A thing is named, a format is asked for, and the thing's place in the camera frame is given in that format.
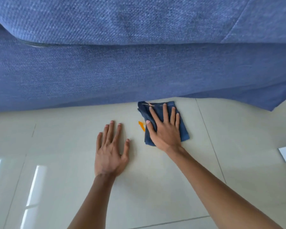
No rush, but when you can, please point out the person's right hand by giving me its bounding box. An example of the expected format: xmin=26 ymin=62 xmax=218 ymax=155
xmin=146 ymin=103 xmax=182 ymax=152

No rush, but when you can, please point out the person's left hand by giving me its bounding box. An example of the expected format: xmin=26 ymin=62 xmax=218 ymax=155
xmin=95 ymin=121 xmax=130 ymax=177

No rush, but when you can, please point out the dark blue cloth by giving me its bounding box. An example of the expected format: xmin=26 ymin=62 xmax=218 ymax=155
xmin=137 ymin=101 xmax=190 ymax=146

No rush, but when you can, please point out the person's left forearm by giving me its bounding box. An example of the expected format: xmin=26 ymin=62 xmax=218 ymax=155
xmin=67 ymin=173 xmax=116 ymax=229

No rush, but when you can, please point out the person's right forearm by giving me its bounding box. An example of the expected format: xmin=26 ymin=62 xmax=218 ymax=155
xmin=166 ymin=146 xmax=283 ymax=229

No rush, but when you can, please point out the blue fabric sofa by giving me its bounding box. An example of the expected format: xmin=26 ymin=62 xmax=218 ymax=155
xmin=0 ymin=21 xmax=286 ymax=113

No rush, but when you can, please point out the blue sofa seat cushion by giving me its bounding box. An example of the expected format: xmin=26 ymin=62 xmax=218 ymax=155
xmin=0 ymin=0 xmax=286 ymax=47

